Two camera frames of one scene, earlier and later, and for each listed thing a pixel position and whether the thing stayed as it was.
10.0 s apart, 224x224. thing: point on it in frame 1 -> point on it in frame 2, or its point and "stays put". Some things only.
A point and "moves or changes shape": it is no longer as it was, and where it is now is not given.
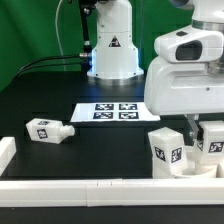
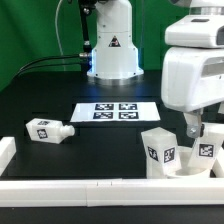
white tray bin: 194,165 moves or changes shape
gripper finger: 191,120 stays put
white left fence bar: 7,151 stays put
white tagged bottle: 49,130 stays put
